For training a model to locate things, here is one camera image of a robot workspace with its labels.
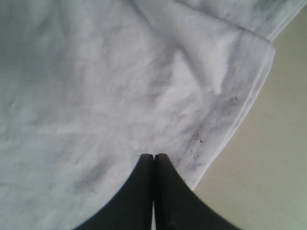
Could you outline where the white t-shirt red lettering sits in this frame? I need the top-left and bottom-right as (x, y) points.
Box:
(0, 0), (306, 230)

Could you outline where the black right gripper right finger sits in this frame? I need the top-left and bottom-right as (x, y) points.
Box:
(154, 154), (238, 230)

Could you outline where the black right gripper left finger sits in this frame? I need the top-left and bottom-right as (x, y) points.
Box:
(76, 154), (154, 230)

